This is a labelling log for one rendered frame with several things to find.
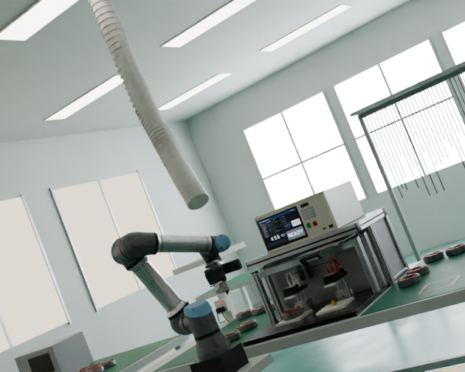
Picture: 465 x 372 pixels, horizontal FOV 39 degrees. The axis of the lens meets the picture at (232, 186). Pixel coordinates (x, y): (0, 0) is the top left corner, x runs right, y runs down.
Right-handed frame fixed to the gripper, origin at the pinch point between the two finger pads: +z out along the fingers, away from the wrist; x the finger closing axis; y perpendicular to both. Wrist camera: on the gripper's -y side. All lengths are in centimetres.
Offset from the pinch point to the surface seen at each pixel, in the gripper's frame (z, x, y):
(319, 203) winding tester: -52, 5, -56
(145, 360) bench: -142, -57, 78
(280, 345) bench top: -27, -46, -10
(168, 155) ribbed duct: -187, 59, 15
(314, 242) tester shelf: -52, -12, -46
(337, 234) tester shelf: -45, -11, -57
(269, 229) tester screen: -68, 1, -28
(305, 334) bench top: -19, -43, -23
